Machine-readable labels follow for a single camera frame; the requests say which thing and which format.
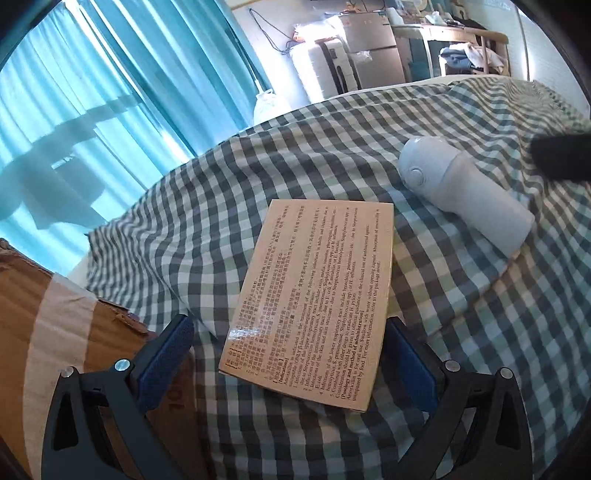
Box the checked cloth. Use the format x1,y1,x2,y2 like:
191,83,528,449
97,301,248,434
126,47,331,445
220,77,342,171
85,76,591,480

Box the taped cardboard box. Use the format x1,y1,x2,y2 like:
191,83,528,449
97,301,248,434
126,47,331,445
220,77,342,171
0,237,211,480

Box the teal curtain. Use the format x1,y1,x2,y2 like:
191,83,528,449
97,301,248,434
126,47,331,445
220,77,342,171
78,0,273,158

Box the white bottle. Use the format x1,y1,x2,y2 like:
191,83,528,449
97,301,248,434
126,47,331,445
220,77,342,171
398,137,536,258

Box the wooden desk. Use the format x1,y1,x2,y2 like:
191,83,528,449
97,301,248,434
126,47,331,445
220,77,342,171
392,23,511,84

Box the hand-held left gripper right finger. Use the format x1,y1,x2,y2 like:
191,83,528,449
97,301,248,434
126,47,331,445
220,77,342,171
385,318,543,480

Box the white wardrobe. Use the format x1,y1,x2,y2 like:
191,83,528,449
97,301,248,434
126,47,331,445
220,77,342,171
517,9,568,93

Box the light blue sheer curtain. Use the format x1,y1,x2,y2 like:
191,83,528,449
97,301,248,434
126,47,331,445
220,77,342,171
0,0,204,278

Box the clear water jug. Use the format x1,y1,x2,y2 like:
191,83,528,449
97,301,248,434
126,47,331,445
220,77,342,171
253,89,293,126

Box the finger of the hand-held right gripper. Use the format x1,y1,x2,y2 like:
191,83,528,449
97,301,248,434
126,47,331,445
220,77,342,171
530,133,591,182

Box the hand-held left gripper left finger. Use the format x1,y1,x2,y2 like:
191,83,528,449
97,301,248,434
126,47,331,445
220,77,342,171
41,314,195,480

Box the white plastic bag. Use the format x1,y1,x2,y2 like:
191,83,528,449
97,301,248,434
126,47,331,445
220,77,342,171
292,23,324,47

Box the white cloth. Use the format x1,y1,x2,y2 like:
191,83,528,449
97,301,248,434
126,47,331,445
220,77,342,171
466,44,506,75

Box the silver fridge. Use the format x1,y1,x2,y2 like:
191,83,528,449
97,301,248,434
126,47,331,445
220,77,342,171
339,11,407,88

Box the black wall cable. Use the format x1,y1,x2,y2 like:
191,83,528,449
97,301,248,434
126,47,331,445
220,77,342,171
249,7,296,56

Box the white suitcase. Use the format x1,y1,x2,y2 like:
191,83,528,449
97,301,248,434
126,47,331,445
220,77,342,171
290,37,361,103

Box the blue clothes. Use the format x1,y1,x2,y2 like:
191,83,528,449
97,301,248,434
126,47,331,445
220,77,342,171
438,46,472,70

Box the tan medicine box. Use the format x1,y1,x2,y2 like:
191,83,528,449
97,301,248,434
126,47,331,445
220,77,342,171
218,198,395,411

